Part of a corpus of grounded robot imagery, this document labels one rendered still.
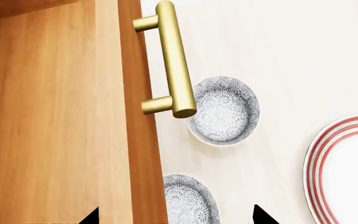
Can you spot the white plate with red stripes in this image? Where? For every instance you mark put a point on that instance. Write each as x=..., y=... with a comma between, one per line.
x=346, y=170

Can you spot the grey floral patterned bowl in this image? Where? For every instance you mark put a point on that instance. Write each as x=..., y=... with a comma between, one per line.
x=225, y=114
x=186, y=203

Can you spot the wooden cabinet door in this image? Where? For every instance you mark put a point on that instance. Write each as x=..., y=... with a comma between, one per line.
x=57, y=116

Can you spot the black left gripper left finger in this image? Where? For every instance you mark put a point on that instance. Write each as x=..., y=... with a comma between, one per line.
x=92, y=217

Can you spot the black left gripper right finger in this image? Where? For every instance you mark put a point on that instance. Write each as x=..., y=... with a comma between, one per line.
x=261, y=216

